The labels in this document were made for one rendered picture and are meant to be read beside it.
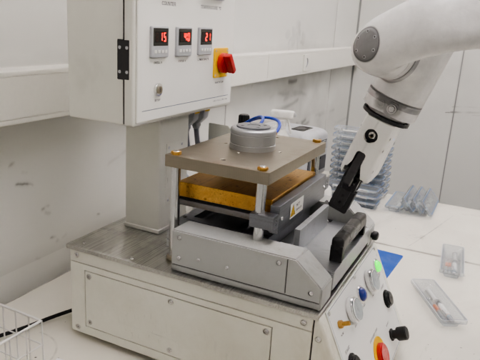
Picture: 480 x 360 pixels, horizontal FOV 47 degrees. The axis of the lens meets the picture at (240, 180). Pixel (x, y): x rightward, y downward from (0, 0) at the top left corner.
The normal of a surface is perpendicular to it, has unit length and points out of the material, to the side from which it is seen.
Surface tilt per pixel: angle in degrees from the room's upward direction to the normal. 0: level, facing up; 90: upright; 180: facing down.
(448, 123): 90
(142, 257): 0
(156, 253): 0
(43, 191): 90
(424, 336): 0
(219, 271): 90
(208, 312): 90
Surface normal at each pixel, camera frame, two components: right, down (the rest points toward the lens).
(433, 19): -0.35, -0.11
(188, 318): -0.44, 0.22
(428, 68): 0.41, 0.54
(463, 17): -0.11, -0.14
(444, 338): 0.06, -0.96
